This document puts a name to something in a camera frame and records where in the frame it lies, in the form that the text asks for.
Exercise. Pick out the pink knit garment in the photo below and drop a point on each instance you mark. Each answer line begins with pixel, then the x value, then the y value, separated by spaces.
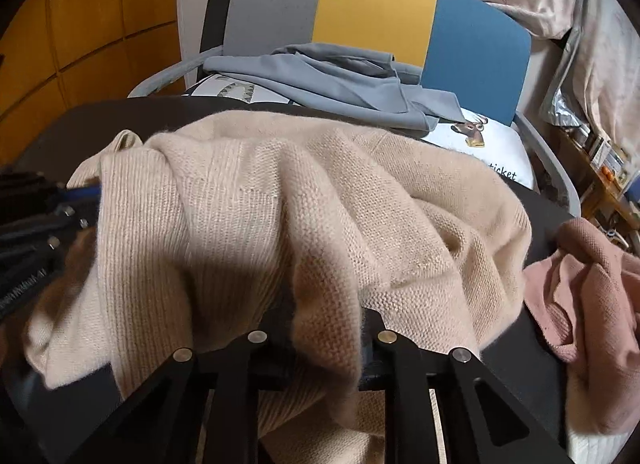
pixel 585 284

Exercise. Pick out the wooden shelf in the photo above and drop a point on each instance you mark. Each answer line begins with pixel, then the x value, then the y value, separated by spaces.
pixel 600 194

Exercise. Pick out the grey yellow blue chair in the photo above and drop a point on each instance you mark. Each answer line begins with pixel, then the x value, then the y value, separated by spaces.
pixel 375 14

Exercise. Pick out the beige knit sweater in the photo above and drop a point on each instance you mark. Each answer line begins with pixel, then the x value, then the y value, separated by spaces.
pixel 300 204

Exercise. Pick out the grey-blue garment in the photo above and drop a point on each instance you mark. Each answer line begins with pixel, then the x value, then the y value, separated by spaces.
pixel 325 79

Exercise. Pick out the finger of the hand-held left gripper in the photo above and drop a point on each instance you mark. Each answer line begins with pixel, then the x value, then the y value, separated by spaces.
pixel 65 229
pixel 82 192

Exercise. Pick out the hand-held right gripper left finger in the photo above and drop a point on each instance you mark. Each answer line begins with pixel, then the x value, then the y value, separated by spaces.
pixel 250 359

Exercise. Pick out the white ribbed cloth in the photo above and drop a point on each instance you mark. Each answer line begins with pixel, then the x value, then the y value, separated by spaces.
pixel 595 449

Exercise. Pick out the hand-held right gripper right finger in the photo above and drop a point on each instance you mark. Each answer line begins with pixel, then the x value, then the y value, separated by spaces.
pixel 395 359

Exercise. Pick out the white deer print cushion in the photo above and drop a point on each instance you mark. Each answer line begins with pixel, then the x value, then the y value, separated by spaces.
pixel 480 149

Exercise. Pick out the silver foil bag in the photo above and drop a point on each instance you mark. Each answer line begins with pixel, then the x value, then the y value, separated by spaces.
pixel 567 109

